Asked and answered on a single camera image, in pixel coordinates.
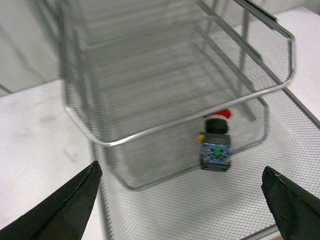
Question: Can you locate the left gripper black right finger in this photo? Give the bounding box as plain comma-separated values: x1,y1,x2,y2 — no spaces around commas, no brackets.
261,166,320,240

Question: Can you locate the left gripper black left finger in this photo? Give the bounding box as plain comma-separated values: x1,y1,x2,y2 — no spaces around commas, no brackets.
0,161,103,240

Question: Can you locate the silver mesh tray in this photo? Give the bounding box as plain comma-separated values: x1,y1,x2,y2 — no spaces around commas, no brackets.
92,22,320,240
33,0,296,147
103,41,254,191

